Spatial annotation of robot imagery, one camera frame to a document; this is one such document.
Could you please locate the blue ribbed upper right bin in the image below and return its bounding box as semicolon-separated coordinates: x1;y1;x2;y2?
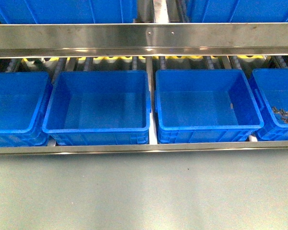
186;0;288;23

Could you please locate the steel lower shelf rail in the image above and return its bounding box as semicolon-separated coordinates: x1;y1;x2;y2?
0;141;288;155

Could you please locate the blue lower bin with parts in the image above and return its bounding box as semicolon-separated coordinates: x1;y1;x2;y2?
248;69;288;141

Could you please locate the steel shelf rail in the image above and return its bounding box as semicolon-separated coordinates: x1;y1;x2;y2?
0;23;288;58
0;141;288;155

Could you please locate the blue lower right bin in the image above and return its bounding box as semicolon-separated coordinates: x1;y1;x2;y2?
155;69;264;144

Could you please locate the blue upper middle bin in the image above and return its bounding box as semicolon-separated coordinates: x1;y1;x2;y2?
0;0;137;24

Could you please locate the pile of grey contact blocks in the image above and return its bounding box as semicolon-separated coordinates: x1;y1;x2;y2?
272;106;288;124

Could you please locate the steel upper shelf rail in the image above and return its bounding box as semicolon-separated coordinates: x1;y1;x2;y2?
0;23;288;58

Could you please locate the blue lower far-left bin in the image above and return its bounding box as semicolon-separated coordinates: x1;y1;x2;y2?
0;72;53;147

